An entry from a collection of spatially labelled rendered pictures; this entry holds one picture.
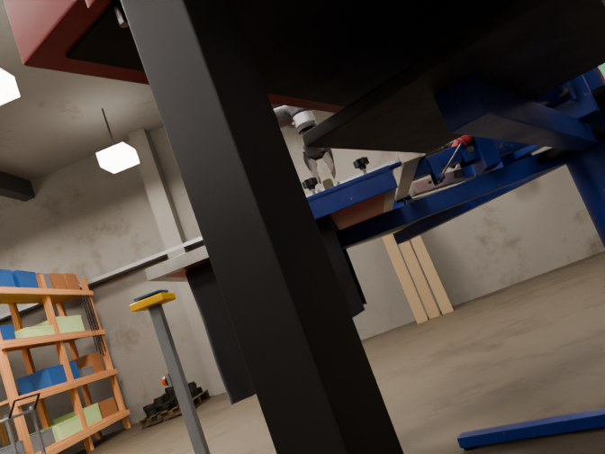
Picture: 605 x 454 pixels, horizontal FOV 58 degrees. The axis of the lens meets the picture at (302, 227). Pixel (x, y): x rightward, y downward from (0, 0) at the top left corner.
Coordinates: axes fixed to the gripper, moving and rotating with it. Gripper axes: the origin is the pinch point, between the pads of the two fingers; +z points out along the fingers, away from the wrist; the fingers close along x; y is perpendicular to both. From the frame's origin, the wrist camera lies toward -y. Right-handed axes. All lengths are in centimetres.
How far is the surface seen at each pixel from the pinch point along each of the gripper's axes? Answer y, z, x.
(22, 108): 466, -346, 354
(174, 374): 10, 45, 77
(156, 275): -29, 15, 57
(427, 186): 39, 11, -36
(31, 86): 428, -346, 314
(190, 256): -29, 14, 45
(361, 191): -30.1, 14.5, -8.5
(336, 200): -30.2, 14.2, -0.9
